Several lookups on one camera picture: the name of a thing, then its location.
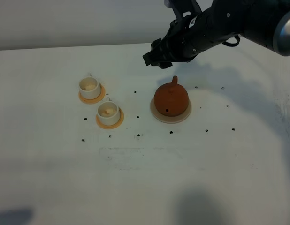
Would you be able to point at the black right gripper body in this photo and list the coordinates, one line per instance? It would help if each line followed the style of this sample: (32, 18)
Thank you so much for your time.
(176, 46)

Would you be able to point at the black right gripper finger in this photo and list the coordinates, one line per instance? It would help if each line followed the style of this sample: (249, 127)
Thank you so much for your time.
(162, 65)
(158, 55)

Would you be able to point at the brown clay teapot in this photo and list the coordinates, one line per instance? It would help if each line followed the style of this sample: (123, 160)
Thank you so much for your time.
(171, 99)

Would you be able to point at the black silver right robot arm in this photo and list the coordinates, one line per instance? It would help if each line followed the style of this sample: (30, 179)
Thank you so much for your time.
(265, 22)

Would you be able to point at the beige round teapot coaster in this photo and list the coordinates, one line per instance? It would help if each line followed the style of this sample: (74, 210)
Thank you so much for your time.
(167, 119)

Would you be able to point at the near white teacup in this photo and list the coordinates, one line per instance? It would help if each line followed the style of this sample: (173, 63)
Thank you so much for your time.
(108, 112)

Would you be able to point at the white teacup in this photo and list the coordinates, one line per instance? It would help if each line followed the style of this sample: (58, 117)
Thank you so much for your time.
(89, 87)
(108, 112)

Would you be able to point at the far white teacup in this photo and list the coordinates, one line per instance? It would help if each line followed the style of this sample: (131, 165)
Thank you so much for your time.
(89, 87)

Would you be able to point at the far orange saucer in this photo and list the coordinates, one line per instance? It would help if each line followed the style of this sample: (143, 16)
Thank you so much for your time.
(95, 100)

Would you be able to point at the orange saucer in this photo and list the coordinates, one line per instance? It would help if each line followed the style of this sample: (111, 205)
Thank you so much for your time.
(118, 123)
(95, 100)

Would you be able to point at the near orange saucer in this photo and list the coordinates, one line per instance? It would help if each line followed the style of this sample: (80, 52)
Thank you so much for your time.
(118, 123)

